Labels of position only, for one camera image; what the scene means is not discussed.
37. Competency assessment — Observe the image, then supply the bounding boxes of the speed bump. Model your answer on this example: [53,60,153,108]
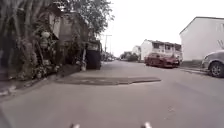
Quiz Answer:
[55,76,162,86]

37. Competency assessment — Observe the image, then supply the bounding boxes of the utility pole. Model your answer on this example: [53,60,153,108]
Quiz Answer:
[101,33,113,58]

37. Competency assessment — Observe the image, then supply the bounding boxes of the dark parked vehicle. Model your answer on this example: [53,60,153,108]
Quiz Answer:
[84,40,103,71]

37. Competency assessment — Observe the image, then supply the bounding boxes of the grey asphalt road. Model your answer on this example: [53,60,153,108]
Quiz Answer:
[0,59,224,128]

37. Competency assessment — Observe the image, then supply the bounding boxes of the white house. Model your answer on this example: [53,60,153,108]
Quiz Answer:
[140,38,183,62]

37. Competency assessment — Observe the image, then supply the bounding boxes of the red car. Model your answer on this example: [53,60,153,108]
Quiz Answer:
[144,52,181,69]

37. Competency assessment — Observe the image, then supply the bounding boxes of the overgrown shack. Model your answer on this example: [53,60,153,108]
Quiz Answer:
[33,3,91,73]

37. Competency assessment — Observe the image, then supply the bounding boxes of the robot's own part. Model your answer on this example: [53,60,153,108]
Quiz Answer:
[141,121,152,128]
[69,123,81,128]

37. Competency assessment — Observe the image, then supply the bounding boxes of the white building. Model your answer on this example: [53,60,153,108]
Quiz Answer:
[179,16,224,67]

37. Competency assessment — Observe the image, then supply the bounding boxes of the large trees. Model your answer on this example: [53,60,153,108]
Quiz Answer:
[0,0,115,81]

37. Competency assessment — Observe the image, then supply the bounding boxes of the concrete sidewalk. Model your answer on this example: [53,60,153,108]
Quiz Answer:
[0,65,81,98]

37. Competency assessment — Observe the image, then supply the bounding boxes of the grey car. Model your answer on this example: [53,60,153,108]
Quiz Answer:
[201,49,224,79]

